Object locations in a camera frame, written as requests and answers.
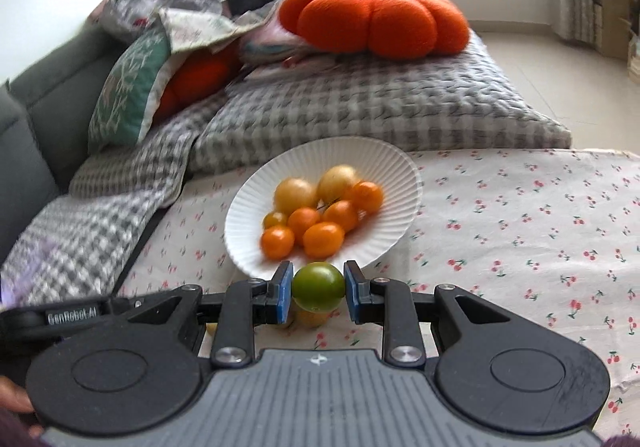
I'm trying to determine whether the cherry print cloth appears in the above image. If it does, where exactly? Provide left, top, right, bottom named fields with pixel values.
left=117, top=147, right=640, bottom=438

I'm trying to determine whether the grey checked sofa cover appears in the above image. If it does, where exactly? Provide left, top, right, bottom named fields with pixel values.
left=0, top=92, right=236, bottom=313

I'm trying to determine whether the mandarin with green stem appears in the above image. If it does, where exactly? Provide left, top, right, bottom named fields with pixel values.
left=322, top=200, right=360, bottom=233

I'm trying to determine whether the pink cloth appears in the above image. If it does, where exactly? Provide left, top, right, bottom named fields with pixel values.
left=237, top=12, right=321, bottom=65

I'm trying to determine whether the green tomato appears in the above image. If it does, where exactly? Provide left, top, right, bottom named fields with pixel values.
left=291, top=262, right=347, bottom=313

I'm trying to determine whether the stemless mandarin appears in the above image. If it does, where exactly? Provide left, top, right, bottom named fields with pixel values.
left=287, top=207, right=322, bottom=243

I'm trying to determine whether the grey sofa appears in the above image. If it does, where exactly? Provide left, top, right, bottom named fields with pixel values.
left=0, top=20, right=131, bottom=268

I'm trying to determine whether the round orange tomato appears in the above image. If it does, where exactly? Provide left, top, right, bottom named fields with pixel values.
left=350, top=180, right=385, bottom=214
left=260, top=225, right=296, bottom=261

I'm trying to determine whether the crumpled floral grey cloth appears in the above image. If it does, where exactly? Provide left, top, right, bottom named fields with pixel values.
left=87, top=0, right=281, bottom=53

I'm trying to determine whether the orange pumpkin cushion green top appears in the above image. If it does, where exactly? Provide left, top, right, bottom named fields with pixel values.
left=278, top=0, right=471, bottom=60

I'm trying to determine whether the white ribbed plate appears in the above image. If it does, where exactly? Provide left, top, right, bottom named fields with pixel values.
left=224, top=136, right=422, bottom=282

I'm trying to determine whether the green patterned pillow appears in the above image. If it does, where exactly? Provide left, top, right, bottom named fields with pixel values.
left=87, top=22, right=173, bottom=155

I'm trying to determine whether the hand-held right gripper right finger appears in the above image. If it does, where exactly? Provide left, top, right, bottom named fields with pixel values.
left=343, top=259, right=505, bottom=368

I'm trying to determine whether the plain orange cushion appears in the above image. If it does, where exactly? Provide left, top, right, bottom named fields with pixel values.
left=157, top=44, right=246, bottom=123

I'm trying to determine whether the oblong orange tomato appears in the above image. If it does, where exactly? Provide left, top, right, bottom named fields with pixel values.
left=302, top=222, right=346, bottom=260

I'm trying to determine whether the large yellow round fruit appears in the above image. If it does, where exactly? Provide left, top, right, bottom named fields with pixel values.
left=273, top=177, right=319, bottom=215
left=317, top=164, right=362, bottom=205

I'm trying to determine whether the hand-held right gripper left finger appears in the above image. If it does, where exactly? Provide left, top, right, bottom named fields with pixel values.
left=120, top=261, right=295, bottom=369

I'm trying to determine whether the thick grey checked quilt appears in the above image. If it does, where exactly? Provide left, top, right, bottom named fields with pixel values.
left=187, top=32, right=573, bottom=178

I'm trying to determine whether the person's left hand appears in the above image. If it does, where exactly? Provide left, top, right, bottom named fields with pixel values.
left=0, top=376, right=45, bottom=439

